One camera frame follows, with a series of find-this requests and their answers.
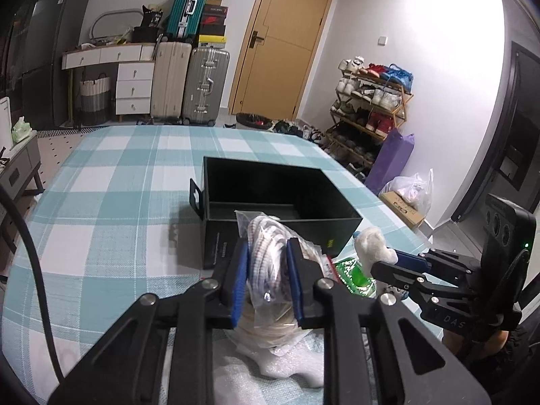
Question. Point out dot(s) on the white appliance on cabinet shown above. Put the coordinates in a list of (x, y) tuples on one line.
[(6, 141)]

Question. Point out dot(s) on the grey side cabinet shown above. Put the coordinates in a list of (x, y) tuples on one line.
[(20, 175)]

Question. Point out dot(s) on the beige suitcase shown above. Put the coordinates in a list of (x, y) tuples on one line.
[(169, 79)]

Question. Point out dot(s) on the white fluffy soft object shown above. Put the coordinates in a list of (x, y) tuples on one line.
[(370, 246)]

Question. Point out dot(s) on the white drawer desk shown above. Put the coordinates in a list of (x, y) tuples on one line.
[(134, 76)]

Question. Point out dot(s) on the oval mirror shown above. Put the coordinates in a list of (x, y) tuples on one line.
[(115, 26)]

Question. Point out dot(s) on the dark grey refrigerator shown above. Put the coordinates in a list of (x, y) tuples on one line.
[(54, 29)]

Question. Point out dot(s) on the stacked shoe boxes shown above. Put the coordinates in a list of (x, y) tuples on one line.
[(212, 25)]

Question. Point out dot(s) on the light green tissue pack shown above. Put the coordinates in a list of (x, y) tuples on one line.
[(21, 130)]

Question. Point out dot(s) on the black bag on desk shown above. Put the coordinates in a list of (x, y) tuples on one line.
[(149, 27)]

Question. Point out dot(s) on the wooden shoe rack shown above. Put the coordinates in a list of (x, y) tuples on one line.
[(371, 101)]

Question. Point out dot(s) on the wooden door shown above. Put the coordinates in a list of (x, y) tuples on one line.
[(278, 50)]

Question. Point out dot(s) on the white foam sheet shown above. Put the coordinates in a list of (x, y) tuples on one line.
[(287, 362)]

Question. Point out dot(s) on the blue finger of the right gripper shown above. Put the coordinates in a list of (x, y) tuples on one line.
[(412, 262), (389, 275)]

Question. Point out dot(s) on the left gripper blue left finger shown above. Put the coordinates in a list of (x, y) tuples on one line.
[(233, 284)]

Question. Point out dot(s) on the white plastic bag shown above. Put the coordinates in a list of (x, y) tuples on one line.
[(416, 191)]

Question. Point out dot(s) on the silver suitcase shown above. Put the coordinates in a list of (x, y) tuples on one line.
[(204, 86)]

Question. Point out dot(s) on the green and white packet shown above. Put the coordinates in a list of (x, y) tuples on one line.
[(350, 272)]

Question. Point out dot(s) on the striped laundry basket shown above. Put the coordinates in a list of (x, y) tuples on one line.
[(95, 100)]

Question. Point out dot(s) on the teal suitcase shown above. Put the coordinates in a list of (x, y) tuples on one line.
[(184, 19)]

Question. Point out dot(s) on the teal checkered tablecloth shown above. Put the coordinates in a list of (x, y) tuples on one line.
[(115, 223)]

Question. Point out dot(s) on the purple bag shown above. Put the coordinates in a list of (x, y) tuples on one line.
[(391, 160)]

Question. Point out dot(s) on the black storage box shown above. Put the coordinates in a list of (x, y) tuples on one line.
[(301, 198)]

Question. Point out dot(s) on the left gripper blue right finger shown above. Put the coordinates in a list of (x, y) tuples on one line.
[(303, 274)]

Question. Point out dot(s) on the cardboard box on floor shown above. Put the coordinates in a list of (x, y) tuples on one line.
[(409, 215)]

